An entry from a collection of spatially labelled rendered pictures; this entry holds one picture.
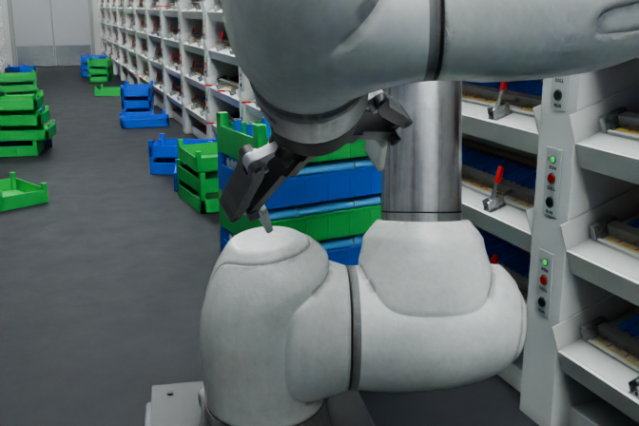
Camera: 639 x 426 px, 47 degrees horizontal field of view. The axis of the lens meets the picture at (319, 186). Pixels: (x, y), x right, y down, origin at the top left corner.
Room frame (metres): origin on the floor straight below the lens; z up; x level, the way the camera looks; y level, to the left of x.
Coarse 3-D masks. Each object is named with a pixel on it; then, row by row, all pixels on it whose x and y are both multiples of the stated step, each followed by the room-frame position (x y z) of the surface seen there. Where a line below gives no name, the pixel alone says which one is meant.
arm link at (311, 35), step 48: (240, 0) 0.42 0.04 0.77; (288, 0) 0.41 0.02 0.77; (336, 0) 0.41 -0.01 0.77; (384, 0) 0.43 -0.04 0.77; (432, 0) 0.44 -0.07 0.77; (240, 48) 0.46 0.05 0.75; (288, 48) 0.43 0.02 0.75; (336, 48) 0.44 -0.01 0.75; (384, 48) 0.44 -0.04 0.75; (432, 48) 0.45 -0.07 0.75; (288, 96) 0.48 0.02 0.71; (336, 96) 0.48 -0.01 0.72
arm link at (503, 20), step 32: (448, 0) 0.44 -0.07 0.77; (480, 0) 0.44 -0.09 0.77; (512, 0) 0.44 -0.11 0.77; (544, 0) 0.44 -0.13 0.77; (576, 0) 0.44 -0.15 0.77; (608, 0) 0.44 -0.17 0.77; (448, 32) 0.44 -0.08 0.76; (480, 32) 0.44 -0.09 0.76; (512, 32) 0.44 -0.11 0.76; (544, 32) 0.44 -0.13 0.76; (576, 32) 0.44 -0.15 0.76; (608, 32) 0.45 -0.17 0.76; (448, 64) 0.46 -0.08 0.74; (480, 64) 0.46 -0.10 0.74; (512, 64) 0.46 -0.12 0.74; (544, 64) 0.46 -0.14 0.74; (576, 64) 0.46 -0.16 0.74; (608, 64) 0.47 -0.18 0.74
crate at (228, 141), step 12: (228, 132) 1.44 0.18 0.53; (240, 132) 1.40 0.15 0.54; (264, 132) 1.33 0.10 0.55; (228, 144) 1.44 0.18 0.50; (240, 144) 1.39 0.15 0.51; (252, 144) 1.34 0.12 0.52; (264, 144) 1.33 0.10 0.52; (348, 144) 1.42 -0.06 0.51; (360, 144) 1.43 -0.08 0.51; (324, 156) 1.39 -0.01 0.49; (336, 156) 1.41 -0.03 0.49; (348, 156) 1.42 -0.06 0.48; (360, 156) 1.43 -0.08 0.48
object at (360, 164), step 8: (232, 160) 1.46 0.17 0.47; (336, 160) 1.46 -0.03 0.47; (344, 160) 1.45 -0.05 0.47; (352, 160) 1.47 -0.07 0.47; (360, 160) 1.45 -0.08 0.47; (368, 160) 1.46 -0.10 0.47; (232, 168) 1.46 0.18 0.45; (304, 168) 1.38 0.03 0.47; (312, 168) 1.39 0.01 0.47; (320, 168) 1.40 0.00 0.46; (328, 168) 1.41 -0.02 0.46; (336, 168) 1.41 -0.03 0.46; (344, 168) 1.42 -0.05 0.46; (352, 168) 1.43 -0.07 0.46; (296, 176) 1.37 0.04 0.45
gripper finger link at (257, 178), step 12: (240, 156) 0.62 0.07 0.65; (240, 168) 0.63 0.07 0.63; (252, 168) 0.61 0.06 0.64; (240, 180) 0.64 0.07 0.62; (252, 180) 0.62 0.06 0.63; (228, 192) 0.66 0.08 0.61; (240, 192) 0.64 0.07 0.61; (252, 192) 0.64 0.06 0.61; (228, 204) 0.66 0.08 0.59; (240, 204) 0.65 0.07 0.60; (240, 216) 0.67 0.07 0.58
